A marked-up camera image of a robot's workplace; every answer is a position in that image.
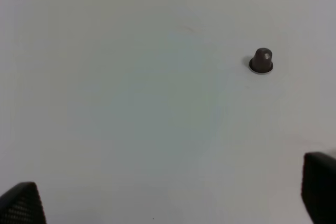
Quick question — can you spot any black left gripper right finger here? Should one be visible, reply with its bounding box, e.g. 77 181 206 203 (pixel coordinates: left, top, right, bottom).
301 152 335 223

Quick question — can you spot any brown coffee capsule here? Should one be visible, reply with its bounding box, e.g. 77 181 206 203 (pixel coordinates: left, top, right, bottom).
249 48 273 74

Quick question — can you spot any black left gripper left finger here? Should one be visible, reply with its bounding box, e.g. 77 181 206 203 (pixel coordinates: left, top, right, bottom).
1 182 47 224

